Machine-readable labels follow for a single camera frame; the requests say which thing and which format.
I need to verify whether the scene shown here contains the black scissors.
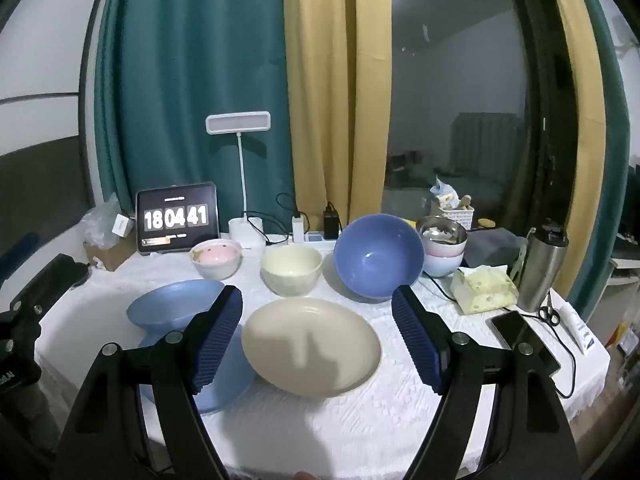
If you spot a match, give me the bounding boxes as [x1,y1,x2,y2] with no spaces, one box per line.
[537,290,563,326]

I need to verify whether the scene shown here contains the beige plate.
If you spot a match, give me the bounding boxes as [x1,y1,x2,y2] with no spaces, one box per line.
[241,297,383,400]

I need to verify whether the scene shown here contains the black smartphone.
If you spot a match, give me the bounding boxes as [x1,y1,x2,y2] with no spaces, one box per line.
[486,310,562,378]

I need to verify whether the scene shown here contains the white tube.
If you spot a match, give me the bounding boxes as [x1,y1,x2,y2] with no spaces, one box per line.
[560,304,596,353]

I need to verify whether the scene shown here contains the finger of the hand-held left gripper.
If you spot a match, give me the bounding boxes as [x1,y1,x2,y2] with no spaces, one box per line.
[9,253,92,320]

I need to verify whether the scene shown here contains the cream bowl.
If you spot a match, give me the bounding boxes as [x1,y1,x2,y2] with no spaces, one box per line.
[260,245,323,297]

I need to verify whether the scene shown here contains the white power strip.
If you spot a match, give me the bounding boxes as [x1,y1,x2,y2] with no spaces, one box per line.
[265,230,346,252]

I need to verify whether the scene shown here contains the blue plate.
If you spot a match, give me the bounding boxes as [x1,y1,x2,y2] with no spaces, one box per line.
[137,322,256,415]
[126,280,227,333]

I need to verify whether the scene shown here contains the clear plastic bag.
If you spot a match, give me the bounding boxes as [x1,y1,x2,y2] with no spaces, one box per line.
[80,195,136,251]

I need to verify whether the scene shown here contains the large blue bowl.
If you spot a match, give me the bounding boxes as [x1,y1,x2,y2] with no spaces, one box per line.
[333,214,426,303]

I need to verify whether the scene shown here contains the white basket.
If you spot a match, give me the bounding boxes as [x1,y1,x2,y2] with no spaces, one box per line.
[431,205,475,231]

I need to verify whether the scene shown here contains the yellow curtain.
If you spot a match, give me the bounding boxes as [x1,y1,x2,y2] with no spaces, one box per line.
[282,0,393,233]
[535,0,603,291]

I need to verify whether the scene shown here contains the cardboard box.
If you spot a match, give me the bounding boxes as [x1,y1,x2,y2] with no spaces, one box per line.
[82,240,136,272]

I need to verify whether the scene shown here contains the grey cloth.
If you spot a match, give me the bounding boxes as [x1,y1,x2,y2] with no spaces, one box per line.
[465,227,526,268]

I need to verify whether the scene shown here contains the tablet with clock display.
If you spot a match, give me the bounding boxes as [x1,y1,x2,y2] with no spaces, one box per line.
[136,182,221,256]

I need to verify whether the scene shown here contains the teal curtain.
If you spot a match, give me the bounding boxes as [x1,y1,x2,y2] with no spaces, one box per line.
[565,0,632,311]
[95,0,296,241]

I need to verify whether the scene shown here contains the dark window frame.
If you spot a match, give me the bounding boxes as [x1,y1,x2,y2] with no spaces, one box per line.
[502,0,576,246]

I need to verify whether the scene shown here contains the white tablecloth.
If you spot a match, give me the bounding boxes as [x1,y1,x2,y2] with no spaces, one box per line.
[32,240,613,480]

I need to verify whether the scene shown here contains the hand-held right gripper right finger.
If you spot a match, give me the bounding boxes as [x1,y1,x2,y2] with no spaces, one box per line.
[391,285,583,480]

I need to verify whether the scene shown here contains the black charger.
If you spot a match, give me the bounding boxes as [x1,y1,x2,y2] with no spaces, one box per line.
[322,202,343,240]

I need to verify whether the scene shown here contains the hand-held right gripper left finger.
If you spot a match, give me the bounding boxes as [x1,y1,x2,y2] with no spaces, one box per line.
[52,285,244,480]

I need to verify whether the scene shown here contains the light blue bowl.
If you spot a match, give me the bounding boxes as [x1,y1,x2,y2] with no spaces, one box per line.
[424,252,465,278]

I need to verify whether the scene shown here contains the blue white packet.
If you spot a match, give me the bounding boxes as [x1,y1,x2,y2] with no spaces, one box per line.
[430,175,458,206]

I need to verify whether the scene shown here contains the white desk lamp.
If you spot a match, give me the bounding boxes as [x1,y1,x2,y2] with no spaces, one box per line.
[205,111,272,250]

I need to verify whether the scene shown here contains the steel tumbler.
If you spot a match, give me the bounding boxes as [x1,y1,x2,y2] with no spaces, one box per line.
[516,220,570,313]

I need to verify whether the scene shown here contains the pink dotted bowl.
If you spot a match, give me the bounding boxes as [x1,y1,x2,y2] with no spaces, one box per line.
[189,239,243,281]

